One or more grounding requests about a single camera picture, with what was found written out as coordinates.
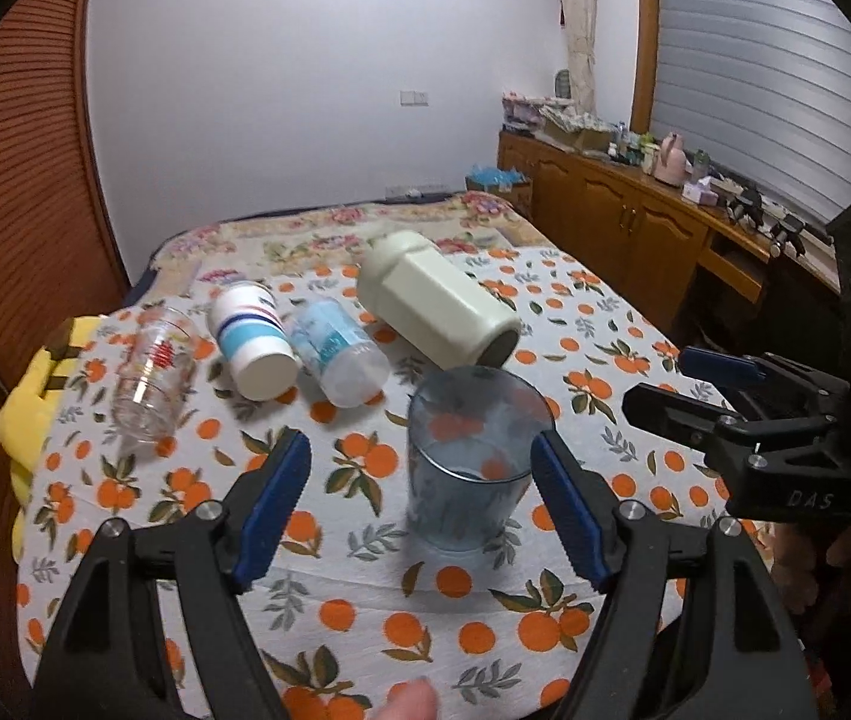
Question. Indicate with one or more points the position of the cardboard box with papers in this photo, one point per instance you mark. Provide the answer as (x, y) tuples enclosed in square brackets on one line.
[(579, 127)]

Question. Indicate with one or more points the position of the green bottle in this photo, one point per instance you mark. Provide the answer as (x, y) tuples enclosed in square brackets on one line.
[(700, 162)]

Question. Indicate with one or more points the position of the yellow plush toy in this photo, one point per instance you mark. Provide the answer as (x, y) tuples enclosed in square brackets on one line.
[(24, 420)]

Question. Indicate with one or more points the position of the pile of folded cloths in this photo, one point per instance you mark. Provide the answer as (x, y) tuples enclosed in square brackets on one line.
[(534, 111)]

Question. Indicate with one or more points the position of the white wall switch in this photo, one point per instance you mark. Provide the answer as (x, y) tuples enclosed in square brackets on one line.
[(414, 97)]

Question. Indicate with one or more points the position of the blue plastic bag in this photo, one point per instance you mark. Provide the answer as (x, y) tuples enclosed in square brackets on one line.
[(497, 178)]

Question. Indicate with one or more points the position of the blue-grey transparent cup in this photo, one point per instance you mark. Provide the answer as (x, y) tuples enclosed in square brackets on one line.
[(470, 465)]

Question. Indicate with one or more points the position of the orange fruit print tablecloth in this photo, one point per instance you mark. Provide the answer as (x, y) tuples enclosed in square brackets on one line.
[(365, 600)]

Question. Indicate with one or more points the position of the floral blanket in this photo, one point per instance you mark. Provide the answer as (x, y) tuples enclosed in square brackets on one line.
[(298, 229)]

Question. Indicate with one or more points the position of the wooden slatted door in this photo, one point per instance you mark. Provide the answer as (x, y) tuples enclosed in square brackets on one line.
[(13, 165)]

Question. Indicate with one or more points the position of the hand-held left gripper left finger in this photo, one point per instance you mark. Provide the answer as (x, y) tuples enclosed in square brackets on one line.
[(281, 491)]

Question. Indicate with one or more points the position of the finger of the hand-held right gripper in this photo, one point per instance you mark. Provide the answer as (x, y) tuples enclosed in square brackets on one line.
[(718, 364), (669, 412)]

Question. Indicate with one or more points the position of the person's right hand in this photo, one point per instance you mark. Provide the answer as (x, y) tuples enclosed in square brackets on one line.
[(797, 562)]

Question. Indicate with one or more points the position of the beige curtain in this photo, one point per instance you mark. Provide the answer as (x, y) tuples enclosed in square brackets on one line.
[(578, 30)]

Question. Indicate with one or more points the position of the black clamp tool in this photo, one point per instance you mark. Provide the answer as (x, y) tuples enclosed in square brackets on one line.
[(789, 231), (746, 206)]

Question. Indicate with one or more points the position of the light blue printed plastic cup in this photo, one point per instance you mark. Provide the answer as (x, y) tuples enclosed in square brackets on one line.
[(335, 352)]

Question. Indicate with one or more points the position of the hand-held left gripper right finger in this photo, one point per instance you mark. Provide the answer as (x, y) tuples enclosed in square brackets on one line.
[(560, 491)]

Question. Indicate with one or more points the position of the white power strip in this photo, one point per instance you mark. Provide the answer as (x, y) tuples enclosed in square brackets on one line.
[(418, 190)]

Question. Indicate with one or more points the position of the white cup with blue stripes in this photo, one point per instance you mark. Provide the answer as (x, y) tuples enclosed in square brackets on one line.
[(249, 337)]

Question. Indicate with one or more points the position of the person's left hand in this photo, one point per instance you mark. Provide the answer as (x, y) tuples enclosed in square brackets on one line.
[(407, 701)]

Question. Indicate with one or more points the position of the pink kettle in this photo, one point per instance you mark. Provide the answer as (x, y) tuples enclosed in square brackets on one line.
[(670, 161)]

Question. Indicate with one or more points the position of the wooden sideboard cabinet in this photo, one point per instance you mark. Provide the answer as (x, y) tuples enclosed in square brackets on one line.
[(620, 217)]

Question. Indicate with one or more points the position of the clear glass cup red print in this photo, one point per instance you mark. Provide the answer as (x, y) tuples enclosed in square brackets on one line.
[(152, 375)]

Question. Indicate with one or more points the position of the cream square bottle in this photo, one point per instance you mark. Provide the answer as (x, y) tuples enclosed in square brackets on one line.
[(433, 300)]

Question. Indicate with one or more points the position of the purple box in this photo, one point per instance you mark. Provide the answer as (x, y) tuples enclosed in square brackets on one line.
[(701, 193)]

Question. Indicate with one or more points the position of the grey window blind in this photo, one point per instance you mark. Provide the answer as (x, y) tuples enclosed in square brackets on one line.
[(763, 52)]

